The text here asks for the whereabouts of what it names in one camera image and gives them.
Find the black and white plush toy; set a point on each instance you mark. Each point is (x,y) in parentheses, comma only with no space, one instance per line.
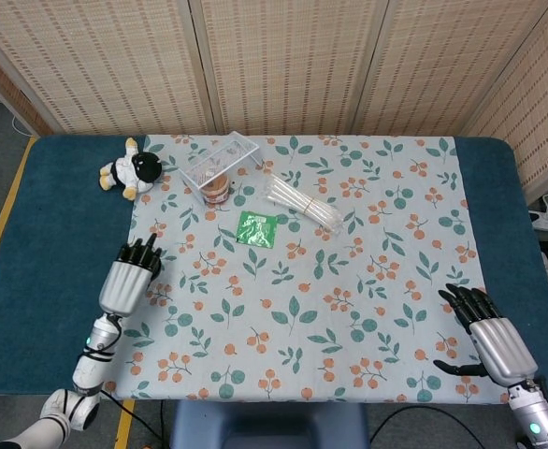
(143,168)

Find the clear jar with orange contents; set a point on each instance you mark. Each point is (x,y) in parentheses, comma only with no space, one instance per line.
(215,191)

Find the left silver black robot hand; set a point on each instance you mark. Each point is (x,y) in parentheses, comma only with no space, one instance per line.
(122,285)

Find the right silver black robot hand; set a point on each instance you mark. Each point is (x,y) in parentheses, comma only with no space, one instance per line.
(500,346)

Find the bundle of wrapped white straws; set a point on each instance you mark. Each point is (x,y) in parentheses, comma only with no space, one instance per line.
(302,201)

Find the floral fruit print tablecloth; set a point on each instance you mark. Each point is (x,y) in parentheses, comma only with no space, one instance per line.
(311,290)

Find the green foil packet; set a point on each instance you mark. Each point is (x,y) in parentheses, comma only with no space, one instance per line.
(256,229)

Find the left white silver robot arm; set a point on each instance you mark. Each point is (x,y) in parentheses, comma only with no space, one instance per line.
(91,360)

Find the woven bamboo screen panel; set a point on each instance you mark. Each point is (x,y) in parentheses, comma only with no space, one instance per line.
(292,61)
(3,89)
(105,61)
(447,61)
(536,117)

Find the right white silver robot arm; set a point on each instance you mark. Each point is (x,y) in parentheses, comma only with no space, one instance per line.
(538,416)

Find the teal felt table cover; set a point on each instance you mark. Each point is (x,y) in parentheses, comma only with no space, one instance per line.
(59,234)

